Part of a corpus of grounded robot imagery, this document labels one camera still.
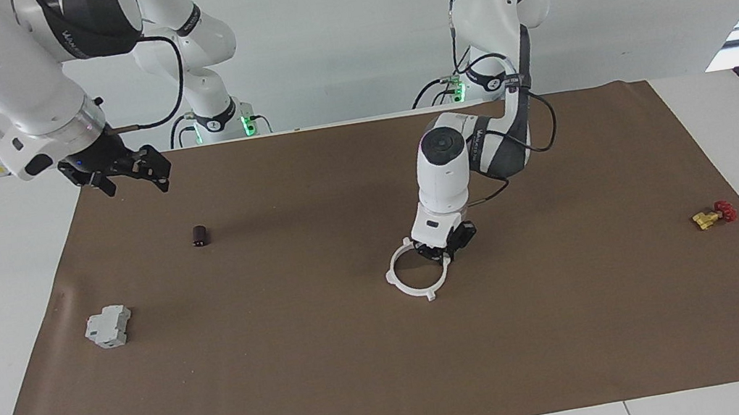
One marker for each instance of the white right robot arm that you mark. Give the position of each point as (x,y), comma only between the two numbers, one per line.
(21,84)

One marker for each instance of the brown paper mat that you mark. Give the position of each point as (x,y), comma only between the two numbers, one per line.
(393,365)

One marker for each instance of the grey circuit breaker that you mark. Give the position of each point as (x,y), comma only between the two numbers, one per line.
(108,328)

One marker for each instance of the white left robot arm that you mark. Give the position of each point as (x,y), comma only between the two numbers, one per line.
(445,174)

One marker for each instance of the small black cylinder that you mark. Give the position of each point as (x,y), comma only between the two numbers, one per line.
(200,236)

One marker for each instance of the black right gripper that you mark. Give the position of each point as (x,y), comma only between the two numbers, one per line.
(105,155)

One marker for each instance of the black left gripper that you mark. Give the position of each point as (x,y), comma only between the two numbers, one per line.
(463,236)

